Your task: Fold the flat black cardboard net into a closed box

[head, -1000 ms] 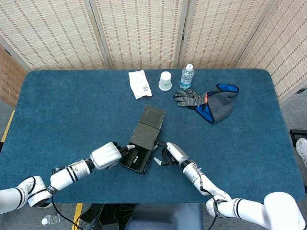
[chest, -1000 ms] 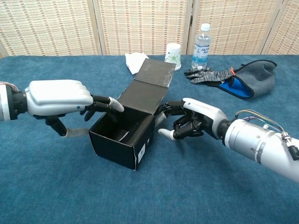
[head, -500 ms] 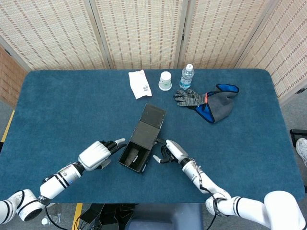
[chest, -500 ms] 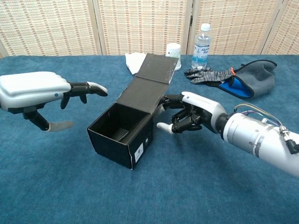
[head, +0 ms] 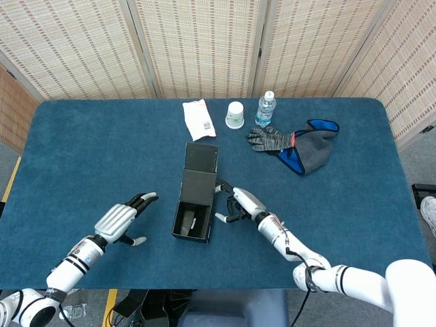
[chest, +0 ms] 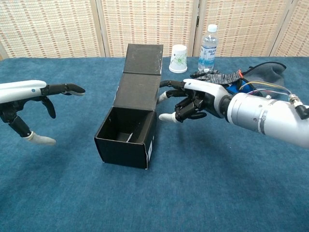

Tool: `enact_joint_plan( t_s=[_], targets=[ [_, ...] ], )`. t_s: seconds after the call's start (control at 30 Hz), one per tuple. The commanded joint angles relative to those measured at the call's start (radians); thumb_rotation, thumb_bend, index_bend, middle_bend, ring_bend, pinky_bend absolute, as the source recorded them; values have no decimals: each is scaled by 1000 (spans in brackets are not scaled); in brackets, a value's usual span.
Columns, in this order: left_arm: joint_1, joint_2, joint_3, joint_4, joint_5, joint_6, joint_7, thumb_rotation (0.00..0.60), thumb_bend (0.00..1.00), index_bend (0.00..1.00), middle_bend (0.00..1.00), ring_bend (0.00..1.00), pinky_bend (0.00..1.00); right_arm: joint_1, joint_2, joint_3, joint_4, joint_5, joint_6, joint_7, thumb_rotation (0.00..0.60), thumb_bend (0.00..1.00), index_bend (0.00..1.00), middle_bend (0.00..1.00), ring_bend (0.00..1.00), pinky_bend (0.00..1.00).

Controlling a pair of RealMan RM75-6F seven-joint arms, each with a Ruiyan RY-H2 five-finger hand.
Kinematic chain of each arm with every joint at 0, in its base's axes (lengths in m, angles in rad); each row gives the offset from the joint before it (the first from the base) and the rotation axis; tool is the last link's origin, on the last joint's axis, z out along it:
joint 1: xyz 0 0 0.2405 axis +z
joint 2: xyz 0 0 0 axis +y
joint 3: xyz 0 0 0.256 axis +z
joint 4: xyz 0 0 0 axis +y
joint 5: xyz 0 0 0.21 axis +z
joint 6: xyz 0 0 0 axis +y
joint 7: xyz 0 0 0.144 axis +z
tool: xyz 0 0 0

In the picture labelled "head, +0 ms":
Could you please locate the white plastic packet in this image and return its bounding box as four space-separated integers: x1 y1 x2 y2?
182 99 217 142

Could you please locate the white shoe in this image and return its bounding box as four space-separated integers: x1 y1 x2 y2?
419 196 436 239

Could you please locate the brown woven screen panel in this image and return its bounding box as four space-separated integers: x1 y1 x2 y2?
0 64 40 154

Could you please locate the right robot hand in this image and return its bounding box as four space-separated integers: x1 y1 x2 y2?
214 179 268 225

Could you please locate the clear water bottle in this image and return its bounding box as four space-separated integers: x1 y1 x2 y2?
254 90 276 128

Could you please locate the grey blue-lined beanie hat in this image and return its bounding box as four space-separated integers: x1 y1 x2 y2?
267 119 341 177

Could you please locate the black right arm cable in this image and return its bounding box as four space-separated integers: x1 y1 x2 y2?
284 231 328 327

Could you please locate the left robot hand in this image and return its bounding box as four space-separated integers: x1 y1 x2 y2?
93 191 159 247

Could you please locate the woven bamboo folding screen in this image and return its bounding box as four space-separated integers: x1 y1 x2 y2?
0 0 436 148

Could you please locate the grey striped knit glove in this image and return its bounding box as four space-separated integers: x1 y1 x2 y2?
245 126 296 153

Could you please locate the white paper cup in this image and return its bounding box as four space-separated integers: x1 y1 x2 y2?
224 101 245 130

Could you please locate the clear plastic floor bottle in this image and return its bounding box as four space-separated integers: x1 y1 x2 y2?
63 302 88 320

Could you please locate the black paper box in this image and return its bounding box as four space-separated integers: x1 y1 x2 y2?
171 142 219 245

